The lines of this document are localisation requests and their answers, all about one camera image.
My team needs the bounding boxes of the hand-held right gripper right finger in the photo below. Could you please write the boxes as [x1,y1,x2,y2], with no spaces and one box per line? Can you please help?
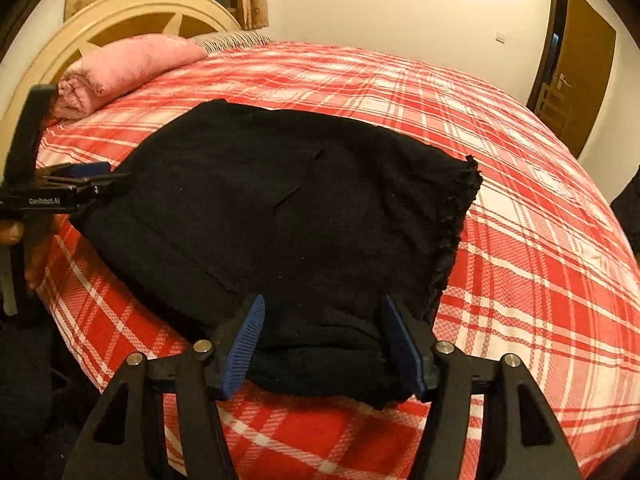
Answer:
[380,294,583,480]

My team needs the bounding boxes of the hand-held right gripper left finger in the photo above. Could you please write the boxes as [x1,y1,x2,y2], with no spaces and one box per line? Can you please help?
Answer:
[62,294,267,480]

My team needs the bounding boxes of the black pants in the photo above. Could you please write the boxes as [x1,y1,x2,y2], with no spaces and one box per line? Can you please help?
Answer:
[70,99,485,411]

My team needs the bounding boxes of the dark dotted garment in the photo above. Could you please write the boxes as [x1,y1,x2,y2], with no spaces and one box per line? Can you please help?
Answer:
[0,310,101,480]

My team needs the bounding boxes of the pink folded blanket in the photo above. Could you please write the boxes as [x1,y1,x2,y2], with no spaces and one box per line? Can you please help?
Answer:
[52,34,208,121]

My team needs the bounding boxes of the brown wooden door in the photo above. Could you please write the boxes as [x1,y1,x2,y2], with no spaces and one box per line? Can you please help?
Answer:
[527,0,617,158]

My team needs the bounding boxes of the grey striped pillow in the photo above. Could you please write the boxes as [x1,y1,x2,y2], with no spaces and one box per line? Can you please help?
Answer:
[189,30,273,57]

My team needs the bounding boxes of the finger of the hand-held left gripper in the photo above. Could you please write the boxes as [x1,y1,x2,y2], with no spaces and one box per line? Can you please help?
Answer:
[37,161,112,183]
[65,172,136,213]

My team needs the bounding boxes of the red plaid blanket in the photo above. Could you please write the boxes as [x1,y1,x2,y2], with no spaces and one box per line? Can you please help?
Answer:
[35,40,640,480]

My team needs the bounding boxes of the person's left hand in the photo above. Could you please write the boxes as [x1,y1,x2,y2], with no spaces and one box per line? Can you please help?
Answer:
[0,220,25,248]

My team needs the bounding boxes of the cream wooden headboard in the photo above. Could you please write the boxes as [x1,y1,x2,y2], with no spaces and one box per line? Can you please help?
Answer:
[0,0,243,126]

